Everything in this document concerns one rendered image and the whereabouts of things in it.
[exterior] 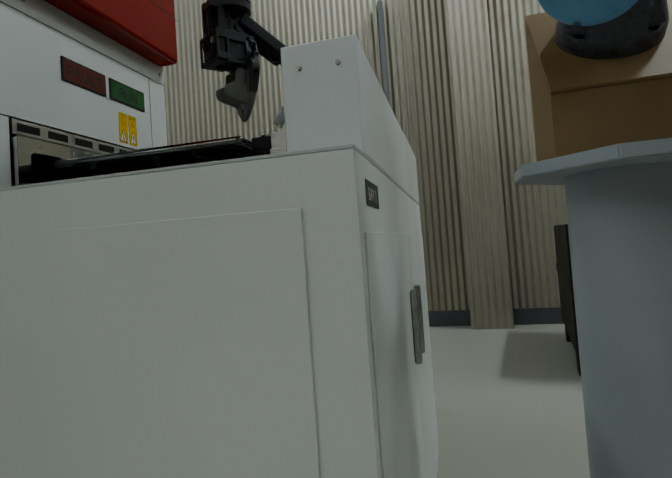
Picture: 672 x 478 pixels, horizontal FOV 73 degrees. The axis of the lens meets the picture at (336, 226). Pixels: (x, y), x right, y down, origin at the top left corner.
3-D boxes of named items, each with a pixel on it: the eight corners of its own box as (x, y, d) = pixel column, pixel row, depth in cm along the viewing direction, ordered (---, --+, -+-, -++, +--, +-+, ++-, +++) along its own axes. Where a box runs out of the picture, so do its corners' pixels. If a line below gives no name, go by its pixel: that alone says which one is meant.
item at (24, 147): (11, 191, 78) (9, 136, 78) (167, 206, 120) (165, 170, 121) (20, 190, 77) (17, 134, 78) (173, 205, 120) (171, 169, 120)
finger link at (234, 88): (221, 118, 83) (218, 68, 83) (250, 122, 87) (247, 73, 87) (229, 115, 80) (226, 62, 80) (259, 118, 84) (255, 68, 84)
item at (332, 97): (286, 162, 54) (279, 46, 55) (368, 198, 108) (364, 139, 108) (364, 153, 52) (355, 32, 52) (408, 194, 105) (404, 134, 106)
